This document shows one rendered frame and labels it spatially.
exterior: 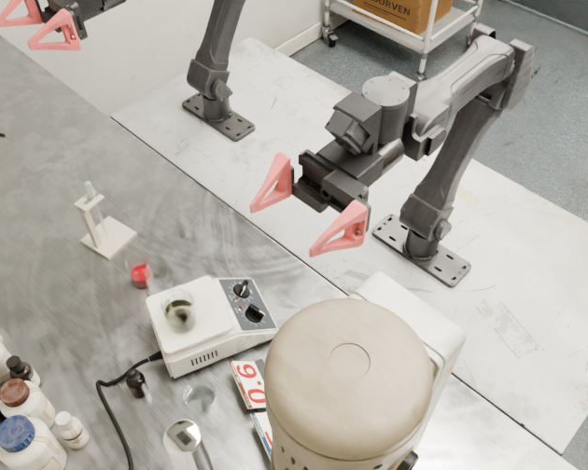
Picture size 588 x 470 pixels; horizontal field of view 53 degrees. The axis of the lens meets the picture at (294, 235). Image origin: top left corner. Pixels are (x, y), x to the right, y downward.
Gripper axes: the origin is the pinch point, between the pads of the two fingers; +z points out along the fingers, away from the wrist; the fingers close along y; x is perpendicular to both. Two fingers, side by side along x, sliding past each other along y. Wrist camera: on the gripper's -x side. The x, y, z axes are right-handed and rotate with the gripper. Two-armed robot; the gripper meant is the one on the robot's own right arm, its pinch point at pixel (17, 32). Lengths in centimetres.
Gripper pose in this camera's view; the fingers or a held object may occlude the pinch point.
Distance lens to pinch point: 110.9
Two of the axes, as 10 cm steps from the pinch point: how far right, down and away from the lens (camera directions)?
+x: 0.1, 6.3, 7.8
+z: -6.9, 5.7, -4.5
